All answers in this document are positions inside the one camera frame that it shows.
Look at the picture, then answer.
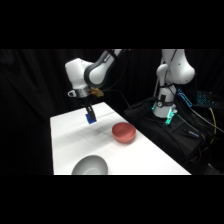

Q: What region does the device with cyan lights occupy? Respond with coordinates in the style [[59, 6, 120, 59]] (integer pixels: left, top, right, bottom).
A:
[[195, 90, 216, 108]]

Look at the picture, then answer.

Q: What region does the black robot stand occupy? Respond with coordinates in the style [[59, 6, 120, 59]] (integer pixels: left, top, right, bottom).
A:
[[123, 97, 209, 176]]

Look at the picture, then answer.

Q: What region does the grey bowl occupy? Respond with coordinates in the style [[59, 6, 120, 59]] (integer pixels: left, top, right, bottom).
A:
[[71, 154, 109, 176]]

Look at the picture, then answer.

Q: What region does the black pen with blue tip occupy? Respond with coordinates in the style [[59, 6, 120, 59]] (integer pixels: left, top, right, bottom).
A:
[[181, 127, 201, 139]]

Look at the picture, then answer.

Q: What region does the pink bowl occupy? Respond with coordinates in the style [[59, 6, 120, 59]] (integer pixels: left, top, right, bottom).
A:
[[111, 121, 137, 145]]

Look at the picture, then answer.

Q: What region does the blue plastic bracket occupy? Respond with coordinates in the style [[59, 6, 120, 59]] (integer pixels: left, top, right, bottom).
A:
[[176, 87, 195, 108]]

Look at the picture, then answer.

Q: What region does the yellow cable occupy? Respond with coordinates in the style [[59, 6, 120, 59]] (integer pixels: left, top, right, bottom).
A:
[[208, 107, 218, 146]]

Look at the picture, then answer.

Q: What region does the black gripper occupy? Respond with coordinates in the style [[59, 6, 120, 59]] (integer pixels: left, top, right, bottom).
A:
[[79, 94, 98, 122]]

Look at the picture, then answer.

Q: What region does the black curtain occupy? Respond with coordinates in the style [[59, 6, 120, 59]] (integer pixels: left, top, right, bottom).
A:
[[0, 49, 224, 176]]

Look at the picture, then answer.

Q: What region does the white cable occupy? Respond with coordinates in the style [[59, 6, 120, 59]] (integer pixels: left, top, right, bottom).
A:
[[190, 107, 224, 135]]

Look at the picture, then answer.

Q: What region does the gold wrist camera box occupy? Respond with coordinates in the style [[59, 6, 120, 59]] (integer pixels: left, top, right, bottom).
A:
[[88, 86, 104, 99]]

